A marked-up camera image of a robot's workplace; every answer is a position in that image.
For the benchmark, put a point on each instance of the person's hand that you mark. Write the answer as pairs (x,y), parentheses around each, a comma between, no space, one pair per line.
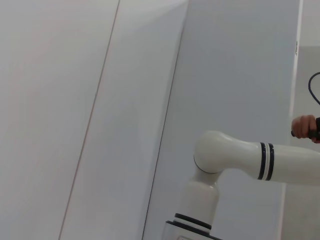
(302,126)

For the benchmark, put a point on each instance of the black hand controller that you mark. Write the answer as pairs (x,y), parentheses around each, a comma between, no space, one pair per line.
(317,130)

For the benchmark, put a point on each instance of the grey robot shoulder housing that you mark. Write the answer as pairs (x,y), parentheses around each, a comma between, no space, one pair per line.
(175,231)

